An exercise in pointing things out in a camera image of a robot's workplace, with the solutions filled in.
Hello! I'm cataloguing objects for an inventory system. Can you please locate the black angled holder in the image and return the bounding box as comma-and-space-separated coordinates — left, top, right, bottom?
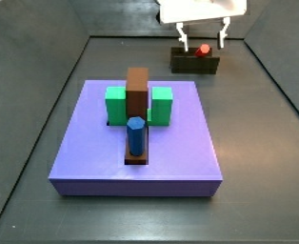
170, 47, 220, 74

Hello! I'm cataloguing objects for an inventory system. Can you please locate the red peg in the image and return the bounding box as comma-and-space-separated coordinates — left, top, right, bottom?
195, 44, 211, 57

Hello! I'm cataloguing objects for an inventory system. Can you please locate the green block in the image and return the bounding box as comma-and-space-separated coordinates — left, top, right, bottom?
148, 87, 173, 126
105, 87, 126, 126

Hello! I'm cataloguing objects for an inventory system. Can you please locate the green block left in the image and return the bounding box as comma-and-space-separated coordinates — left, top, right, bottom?
105, 87, 126, 126

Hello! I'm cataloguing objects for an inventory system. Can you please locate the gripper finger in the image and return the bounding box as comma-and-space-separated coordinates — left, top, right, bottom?
217, 17, 231, 50
176, 22, 188, 52

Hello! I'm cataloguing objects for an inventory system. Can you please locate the purple board base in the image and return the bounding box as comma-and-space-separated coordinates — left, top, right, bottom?
49, 80, 223, 196

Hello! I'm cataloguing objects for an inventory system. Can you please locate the blue hexagonal peg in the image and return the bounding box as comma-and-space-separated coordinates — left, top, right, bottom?
126, 116, 146, 156

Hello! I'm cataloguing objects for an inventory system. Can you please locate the green block right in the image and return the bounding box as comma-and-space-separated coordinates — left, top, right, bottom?
148, 87, 173, 126

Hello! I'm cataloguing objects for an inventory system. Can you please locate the brown L-shaped block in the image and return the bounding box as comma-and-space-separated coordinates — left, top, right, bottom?
124, 68, 149, 165

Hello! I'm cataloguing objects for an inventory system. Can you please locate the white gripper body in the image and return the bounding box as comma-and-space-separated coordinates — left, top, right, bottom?
157, 0, 247, 24

